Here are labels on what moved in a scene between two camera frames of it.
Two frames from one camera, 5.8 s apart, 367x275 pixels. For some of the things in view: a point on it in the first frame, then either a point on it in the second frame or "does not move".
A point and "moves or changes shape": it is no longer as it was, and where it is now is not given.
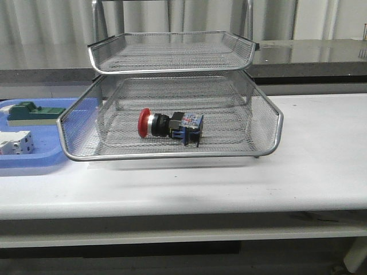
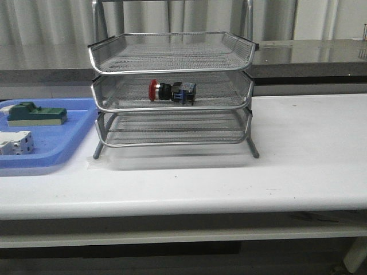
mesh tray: (129, 52) does not move
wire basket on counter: (364, 38) does not move
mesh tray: (137, 116) moves or changes shape
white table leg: (356, 254) does not move
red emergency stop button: (186, 126) to (179, 91)
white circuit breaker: (16, 142) does not move
